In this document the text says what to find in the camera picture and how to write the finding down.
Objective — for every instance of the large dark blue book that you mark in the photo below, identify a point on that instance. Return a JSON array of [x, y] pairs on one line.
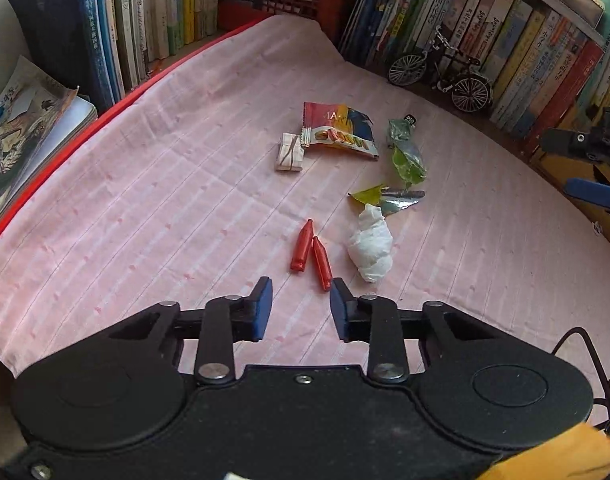
[[50, 20]]

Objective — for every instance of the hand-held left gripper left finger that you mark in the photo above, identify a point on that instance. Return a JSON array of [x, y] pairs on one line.
[[261, 310]]

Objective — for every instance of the clear green wrapper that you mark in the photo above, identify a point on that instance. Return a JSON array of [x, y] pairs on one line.
[[410, 165]]

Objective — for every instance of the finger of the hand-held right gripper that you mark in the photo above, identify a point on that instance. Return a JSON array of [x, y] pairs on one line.
[[592, 193], [580, 142]]

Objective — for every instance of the row of thick books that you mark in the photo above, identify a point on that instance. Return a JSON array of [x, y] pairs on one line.
[[510, 45]]

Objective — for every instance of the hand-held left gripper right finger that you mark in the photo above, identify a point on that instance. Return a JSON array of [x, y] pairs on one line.
[[339, 310]]

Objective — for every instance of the silver wrapper scrap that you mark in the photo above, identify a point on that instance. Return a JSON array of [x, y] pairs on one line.
[[397, 205]]

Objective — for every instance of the row of thin books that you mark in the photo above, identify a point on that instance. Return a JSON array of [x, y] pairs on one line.
[[155, 10]]

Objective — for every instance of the white tissue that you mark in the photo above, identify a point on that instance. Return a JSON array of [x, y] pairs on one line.
[[370, 245]]

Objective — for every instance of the yellow-green wrapper scrap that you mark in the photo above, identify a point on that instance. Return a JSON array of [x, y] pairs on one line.
[[367, 195]]

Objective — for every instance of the pink tablecloth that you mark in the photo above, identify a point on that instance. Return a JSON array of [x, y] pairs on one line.
[[160, 185]]

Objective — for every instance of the stack of magazines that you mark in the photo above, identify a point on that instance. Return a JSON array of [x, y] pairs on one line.
[[25, 150]]

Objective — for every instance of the colourful snack packet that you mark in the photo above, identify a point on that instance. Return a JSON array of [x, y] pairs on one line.
[[345, 130]]

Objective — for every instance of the black toy bicycle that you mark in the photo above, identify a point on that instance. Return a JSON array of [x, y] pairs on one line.
[[467, 92]]

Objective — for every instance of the beige folded paper packet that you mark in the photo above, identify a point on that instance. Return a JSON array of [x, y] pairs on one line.
[[290, 155]]

